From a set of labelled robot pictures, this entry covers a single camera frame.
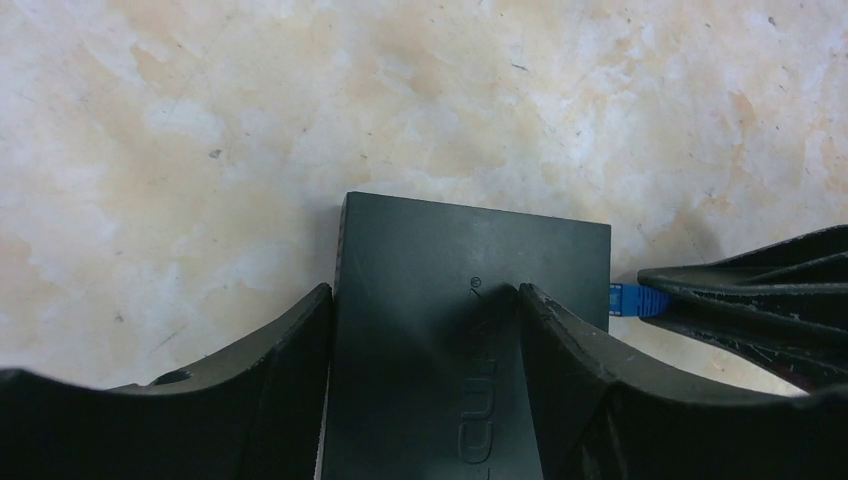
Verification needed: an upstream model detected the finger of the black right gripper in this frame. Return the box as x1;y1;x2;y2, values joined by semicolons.
638;225;847;306
642;301;847;391

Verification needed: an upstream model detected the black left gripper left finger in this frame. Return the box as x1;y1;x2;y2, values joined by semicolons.
1;284;333;479

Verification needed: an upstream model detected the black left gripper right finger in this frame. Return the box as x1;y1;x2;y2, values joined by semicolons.
518;284;847;479

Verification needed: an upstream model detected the blue ethernet cable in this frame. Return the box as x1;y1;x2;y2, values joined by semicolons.
608;283;674;320

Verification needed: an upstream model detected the black network switch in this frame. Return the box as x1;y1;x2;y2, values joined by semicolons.
321;192;611;479

